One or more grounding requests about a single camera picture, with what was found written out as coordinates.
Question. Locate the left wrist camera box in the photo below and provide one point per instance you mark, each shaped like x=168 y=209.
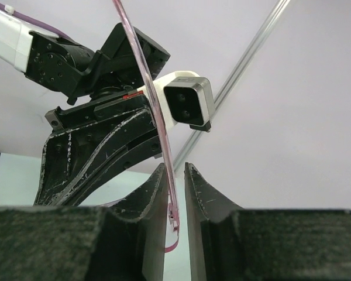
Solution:
x=185 y=98

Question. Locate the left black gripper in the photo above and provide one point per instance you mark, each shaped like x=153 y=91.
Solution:
x=92 y=143

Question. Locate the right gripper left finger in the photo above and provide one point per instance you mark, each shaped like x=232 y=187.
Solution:
x=123 y=242

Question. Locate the left aluminium frame post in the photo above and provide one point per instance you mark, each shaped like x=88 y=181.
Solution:
x=236 y=74

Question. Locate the pink frame purple sunglasses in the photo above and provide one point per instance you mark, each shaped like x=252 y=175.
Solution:
x=173 y=209

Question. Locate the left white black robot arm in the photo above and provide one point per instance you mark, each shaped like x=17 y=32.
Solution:
x=53 y=60

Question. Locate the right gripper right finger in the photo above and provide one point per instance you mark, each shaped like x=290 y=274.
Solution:
x=228 y=242

